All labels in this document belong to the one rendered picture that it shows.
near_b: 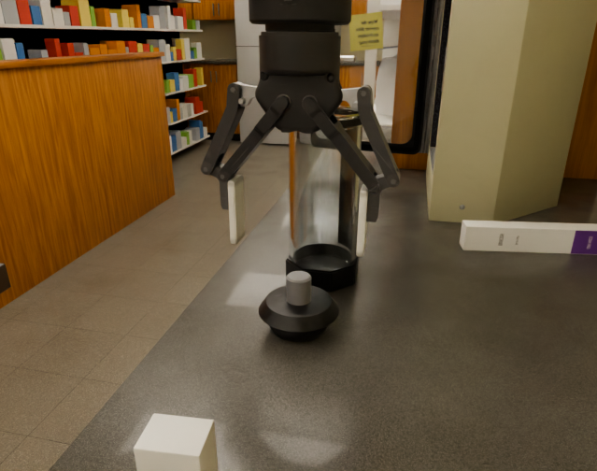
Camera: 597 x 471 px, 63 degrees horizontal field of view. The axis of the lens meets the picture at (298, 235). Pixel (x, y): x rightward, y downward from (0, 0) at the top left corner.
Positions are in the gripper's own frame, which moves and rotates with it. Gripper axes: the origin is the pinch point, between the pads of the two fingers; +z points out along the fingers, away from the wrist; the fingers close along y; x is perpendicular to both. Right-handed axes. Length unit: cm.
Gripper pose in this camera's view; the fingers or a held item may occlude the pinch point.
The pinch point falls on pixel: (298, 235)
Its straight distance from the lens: 51.6
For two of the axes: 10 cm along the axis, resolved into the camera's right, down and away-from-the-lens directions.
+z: -0.1, 9.3, 3.8
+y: -9.8, -0.9, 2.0
